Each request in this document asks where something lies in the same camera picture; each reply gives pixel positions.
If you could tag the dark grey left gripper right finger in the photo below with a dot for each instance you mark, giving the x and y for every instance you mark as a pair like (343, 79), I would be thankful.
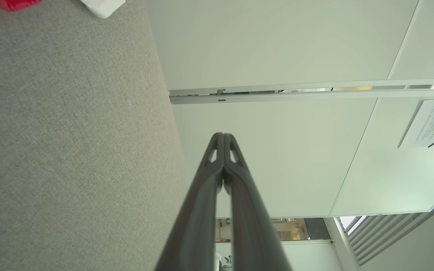
(251, 226)

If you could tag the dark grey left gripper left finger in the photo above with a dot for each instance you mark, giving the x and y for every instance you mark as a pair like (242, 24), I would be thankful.
(198, 210)

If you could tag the red t-shirt white sleeves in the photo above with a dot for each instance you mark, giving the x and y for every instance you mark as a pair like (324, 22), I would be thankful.
(104, 7)

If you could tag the red shorts white waistband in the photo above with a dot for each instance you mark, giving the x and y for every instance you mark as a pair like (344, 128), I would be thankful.
(17, 3)

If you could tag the grey window blinds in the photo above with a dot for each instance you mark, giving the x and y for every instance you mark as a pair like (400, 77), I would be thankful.
(386, 233)

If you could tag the white paper notice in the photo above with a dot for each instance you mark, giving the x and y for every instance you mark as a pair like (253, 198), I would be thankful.
(428, 122)

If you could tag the grey partition post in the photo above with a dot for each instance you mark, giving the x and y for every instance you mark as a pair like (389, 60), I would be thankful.
(277, 97)

